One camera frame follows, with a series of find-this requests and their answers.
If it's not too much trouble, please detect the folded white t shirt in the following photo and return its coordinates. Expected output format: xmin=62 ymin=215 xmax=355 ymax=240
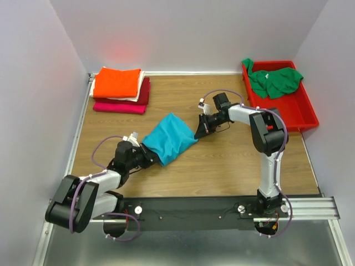
xmin=90 ymin=66 xmax=145 ymax=103

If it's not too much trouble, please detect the red plastic bin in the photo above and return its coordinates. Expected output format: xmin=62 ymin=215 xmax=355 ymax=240
xmin=242 ymin=61 xmax=319 ymax=132

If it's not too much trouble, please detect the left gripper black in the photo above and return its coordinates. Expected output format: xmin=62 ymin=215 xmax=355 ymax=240
xmin=126 ymin=142 xmax=164 ymax=171

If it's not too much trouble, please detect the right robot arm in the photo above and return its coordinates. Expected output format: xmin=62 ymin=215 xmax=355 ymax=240
xmin=195 ymin=93 xmax=288 ymax=217

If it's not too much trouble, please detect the folded dark red t shirt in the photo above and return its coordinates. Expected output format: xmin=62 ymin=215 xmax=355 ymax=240
xmin=94 ymin=77 xmax=151 ymax=105

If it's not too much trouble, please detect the green t shirt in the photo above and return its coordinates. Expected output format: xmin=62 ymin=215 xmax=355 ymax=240
xmin=242 ymin=58 xmax=303 ymax=99

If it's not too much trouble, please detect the teal blue t shirt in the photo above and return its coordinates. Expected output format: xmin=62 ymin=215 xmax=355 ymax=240
xmin=142 ymin=113 xmax=198 ymax=167

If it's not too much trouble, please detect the folded orange t shirt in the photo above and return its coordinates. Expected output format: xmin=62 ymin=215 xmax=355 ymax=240
xmin=93 ymin=66 xmax=141 ymax=99

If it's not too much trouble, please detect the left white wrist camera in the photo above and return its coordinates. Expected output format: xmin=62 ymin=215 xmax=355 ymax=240
xmin=122 ymin=131 xmax=140 ymax=147

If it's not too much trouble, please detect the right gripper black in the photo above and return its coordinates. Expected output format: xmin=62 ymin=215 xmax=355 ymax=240
xmin=193 ymin=113 xmax=226 ymax=140

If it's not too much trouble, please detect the aluminium frame rail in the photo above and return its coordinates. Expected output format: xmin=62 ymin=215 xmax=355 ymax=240
xmin=41 ymin=197 xmax=341 ymax=222

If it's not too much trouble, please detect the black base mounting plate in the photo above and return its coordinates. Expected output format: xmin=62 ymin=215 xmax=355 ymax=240
xmin=121 ymin=196 xmax=288 ymax=231

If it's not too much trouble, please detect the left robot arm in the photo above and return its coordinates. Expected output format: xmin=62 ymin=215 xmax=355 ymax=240
xmin=45 ymin=141 xmax=160 ymax=233

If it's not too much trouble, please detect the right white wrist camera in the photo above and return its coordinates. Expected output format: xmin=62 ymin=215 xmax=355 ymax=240
xmin=197 ymin=98 xmax=211 ymax=115

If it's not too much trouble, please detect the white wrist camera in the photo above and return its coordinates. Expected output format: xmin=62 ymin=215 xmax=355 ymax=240
xmin=197 ymin=98 xmax=211 ymax=115
xmin=122 ymin=131 xmax=140 ymax=147

